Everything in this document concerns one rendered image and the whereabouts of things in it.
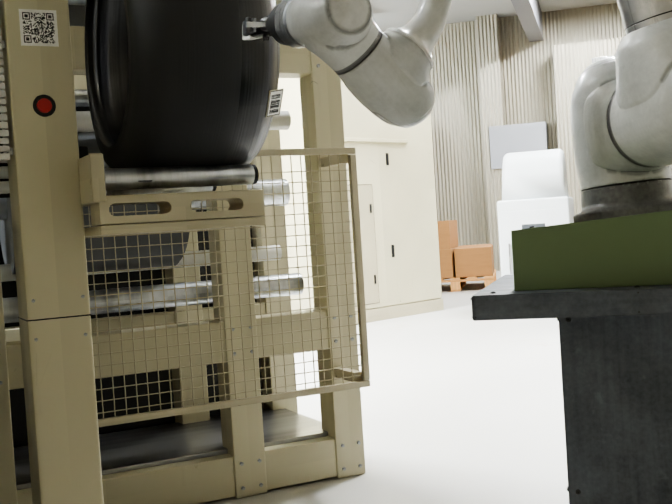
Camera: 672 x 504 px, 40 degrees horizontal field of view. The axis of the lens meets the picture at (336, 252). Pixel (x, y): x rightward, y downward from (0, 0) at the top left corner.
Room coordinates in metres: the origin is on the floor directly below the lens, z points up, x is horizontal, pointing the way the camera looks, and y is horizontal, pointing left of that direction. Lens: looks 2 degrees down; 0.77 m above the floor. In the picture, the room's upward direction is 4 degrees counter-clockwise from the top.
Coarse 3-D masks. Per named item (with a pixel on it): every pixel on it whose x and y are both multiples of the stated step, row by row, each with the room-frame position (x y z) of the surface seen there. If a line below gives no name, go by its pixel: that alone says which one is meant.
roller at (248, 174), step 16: (112, 176) 1.91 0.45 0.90; (128, 176) 1.92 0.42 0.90; (144, 176) 1.94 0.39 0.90; (160, 176) 1.95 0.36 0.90; (176, 176) 1.97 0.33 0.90; (192, 176) 1.98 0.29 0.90; (208, 176) 2.00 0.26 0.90; (224, 176) 2.01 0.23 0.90; (240, 176) 2.03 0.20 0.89; (256, 176) 2.05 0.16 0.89
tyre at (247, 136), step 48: (96, 0) 2.21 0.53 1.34; (144, 0) 1.84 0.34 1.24; (192, 0) 1.85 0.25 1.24; (240, 0) 1.90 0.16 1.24; (96, 48) 2.26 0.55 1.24; (144, 48) 1.84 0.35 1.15; (192, 48) 1.85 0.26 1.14; (240, 48) 1.90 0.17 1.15; (96, 96) 2.25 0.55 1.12; (144, 96) 1.87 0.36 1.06; (192, 96) 1.88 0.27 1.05; (240, 96) 1.92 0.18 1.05; (144, 144) 1.94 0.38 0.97; (192, 144) 1.95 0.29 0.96; (240, 144) 2.00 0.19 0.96
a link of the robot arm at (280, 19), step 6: (288, 0) 1.55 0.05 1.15; (282, 6) 1.56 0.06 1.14; (276, 12) 1.58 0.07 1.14; (282, 12) 1.55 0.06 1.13; (276, 18) 1.58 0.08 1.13; (282, 18) 1.55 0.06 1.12; (276, 24) 1.58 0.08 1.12; (282, 24) 1.55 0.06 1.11; (276, 30) 1.58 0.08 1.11; (282, 30) 1.56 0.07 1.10; (282, 36) 1.57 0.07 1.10; (288, 36) 1.55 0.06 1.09; (288, 42) 1.58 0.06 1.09; (294, 42) 1.56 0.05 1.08
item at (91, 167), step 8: (80, 160) 1.93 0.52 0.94; (88, 160) 1.86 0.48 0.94; (96, 160) 1.86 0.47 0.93; (80, 168) 1.94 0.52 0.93; (88, 168) 1.87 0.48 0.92; (96, 168) 1.86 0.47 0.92; (80, 176) 1.94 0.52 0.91; (88, 176) 1.87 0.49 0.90; (96, 176) 1.86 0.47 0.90; (104, 176) 1.86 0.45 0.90; (80, 184) 1.95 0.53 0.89; (88, 184) 1.88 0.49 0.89; (96, 184) 1.86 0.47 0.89; (104, 184) 1.86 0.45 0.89; (80, 192) 1.95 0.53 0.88; (88, 192) 1.88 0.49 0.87; (96, 192) 1.86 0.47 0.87; (104, 192) 1.86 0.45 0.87; (88, 200) 1.89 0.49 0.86; (96, 200) 1.85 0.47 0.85; (104, 200) 1.86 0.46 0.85
